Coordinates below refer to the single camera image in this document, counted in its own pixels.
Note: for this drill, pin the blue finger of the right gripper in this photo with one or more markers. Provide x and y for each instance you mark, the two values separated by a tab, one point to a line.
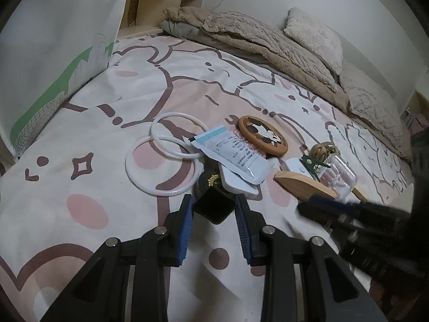
322	210

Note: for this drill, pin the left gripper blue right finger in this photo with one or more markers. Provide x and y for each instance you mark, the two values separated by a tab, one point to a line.
330	291

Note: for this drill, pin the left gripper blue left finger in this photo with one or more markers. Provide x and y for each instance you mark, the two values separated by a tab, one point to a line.
127	273

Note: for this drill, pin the long wooden block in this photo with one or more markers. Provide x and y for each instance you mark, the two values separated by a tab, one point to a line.
359	194

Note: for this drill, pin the small black box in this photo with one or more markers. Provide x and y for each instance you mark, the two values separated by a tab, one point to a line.
214	205

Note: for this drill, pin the black round tin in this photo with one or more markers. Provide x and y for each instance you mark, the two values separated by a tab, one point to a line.
208	186

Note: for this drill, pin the clear plastic case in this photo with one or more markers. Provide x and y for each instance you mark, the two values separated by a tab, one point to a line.
337	176

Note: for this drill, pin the wooden brush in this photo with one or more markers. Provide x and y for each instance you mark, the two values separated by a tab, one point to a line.
301	186

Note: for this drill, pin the green clip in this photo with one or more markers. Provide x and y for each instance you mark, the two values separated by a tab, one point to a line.
312	165

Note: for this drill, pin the white flat case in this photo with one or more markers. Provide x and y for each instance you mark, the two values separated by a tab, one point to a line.
235	184

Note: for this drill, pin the round panda cork coaster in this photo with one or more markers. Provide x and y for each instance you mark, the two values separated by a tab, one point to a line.
263	135

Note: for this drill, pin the right quilted beige pillow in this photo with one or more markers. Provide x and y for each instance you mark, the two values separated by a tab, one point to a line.
375	108

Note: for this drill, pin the quilted beige pillow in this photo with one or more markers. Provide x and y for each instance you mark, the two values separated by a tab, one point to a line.
375	108
252	30

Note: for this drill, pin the clothes pile in closet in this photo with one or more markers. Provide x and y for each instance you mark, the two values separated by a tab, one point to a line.
415	123

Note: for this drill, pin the white medicine pouch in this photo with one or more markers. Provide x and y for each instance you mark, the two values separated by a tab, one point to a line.
222	145

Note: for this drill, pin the cartoon bunny bedsheet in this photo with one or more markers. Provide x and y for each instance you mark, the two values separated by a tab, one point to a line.
69	192

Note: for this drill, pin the small fluffy beige pillow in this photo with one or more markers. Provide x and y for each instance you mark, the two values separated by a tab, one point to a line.
312	34

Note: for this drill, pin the left quilted beige pillow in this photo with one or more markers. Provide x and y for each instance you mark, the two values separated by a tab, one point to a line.
252	30

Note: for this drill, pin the beige folded blanket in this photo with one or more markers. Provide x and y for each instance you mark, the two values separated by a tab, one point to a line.
187	22

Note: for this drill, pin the white tote bag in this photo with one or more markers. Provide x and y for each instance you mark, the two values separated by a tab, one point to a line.
49	50

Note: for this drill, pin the wooden bedside shelf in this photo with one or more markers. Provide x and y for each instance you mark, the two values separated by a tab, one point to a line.
157	3

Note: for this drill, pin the knotted rope ball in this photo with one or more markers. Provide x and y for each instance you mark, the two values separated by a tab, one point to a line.
322	151

